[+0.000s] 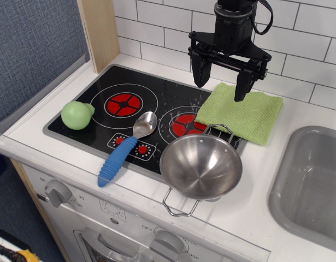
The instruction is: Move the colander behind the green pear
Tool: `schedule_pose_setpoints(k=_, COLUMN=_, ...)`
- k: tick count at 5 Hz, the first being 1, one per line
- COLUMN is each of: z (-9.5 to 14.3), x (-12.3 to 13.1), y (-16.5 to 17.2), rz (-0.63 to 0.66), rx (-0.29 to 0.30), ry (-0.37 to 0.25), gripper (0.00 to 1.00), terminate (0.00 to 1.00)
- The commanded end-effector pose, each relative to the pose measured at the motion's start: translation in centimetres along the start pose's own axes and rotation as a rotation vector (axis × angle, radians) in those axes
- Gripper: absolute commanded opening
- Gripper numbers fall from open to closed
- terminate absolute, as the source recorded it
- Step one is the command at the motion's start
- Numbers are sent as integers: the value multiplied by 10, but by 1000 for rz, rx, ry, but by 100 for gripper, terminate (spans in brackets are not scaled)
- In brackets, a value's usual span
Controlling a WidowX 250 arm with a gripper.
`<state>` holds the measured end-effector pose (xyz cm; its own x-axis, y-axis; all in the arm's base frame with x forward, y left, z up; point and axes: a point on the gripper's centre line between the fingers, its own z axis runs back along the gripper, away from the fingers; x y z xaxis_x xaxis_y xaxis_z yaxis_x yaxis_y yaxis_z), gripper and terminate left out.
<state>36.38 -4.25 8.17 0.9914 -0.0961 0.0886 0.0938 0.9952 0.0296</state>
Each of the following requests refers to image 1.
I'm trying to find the green folded cloth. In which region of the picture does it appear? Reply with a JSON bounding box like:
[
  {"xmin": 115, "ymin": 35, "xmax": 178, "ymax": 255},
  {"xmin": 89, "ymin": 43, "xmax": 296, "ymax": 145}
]
[{"xmin": 195, "ymin": 82, "xmax": 284, "ymax": 146}]

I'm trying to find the yellow black object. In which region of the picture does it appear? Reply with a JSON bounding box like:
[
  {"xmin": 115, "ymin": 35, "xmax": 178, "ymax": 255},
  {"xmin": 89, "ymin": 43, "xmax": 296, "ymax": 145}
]
[{"xmin": 0, "ymin": 245, "xmax": 40, "ymax": 262}]

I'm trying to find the grey oven knob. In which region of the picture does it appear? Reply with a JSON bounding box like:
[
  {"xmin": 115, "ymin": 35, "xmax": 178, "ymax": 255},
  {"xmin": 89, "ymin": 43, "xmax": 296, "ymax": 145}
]
[{"xmin": 149, "ymin": 230, "xmax": 185, "ymax": 261}]

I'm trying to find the grey sink basin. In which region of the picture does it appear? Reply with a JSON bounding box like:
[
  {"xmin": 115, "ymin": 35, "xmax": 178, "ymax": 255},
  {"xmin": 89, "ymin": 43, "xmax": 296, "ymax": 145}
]
[{"xmin": 268, "ymin": 126, "xmax": 336, "ymax": 251}]

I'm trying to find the stainless steel colander bowl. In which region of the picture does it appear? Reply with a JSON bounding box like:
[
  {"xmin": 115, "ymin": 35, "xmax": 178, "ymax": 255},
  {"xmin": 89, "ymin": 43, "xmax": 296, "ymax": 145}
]
[{"xmin": 160, "ymin": 132, "xmax": 243, "ymax": 203}]

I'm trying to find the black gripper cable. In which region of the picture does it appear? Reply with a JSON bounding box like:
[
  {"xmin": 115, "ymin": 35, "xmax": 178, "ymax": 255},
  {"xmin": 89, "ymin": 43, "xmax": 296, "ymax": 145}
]
[{"xmin": 249, "ymin": 0, "xmax": 274, "ymax": 35}]

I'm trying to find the green toy pear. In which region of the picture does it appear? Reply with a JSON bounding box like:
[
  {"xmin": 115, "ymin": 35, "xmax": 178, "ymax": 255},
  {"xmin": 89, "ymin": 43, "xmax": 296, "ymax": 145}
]
[{"xmin": 61, "ymin": 101, "xmax": 95, "ymax": 130}]

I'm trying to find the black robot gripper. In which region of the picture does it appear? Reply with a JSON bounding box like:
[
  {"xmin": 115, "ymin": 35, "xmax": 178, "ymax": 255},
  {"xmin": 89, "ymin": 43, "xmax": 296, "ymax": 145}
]
[{"xmin": 188, "ymin": 1, "xmax": 272, "ymax": 102}]

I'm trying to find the blue handled metal spoon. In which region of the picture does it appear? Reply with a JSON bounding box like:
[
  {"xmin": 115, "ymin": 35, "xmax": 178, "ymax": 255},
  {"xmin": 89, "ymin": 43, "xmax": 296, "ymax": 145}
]
[{"xmin": 97, "ymin": 111, "xmax": 157, "ymax": 187}]

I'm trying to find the grey timer knob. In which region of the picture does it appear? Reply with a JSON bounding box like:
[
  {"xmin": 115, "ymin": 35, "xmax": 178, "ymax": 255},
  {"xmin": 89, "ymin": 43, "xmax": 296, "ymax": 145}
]
[{"xmin": 45, "ymin": 180, "xmax": 72, "ymax": 208}]

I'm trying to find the black toy stovetop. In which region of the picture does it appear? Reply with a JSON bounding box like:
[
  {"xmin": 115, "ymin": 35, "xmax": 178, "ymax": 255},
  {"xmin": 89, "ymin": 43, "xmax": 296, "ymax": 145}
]
[{"xmin": 44, "ymin": 65, "xmax": 243, "ymax": 184}]

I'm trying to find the white toy oven door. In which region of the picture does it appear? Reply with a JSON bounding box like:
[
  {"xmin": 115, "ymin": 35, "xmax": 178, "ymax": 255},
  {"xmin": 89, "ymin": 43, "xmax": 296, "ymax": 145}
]
[{"xmin": 73, "ymin": 226, "xmax": 193, "ymax": 262}]

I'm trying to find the wooden side post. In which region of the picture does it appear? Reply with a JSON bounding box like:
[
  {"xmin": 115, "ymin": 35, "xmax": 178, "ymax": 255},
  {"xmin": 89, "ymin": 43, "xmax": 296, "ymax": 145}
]
[{"xmin": 77, "ymin": 0, "xmax": 120, "ymax": 74}]

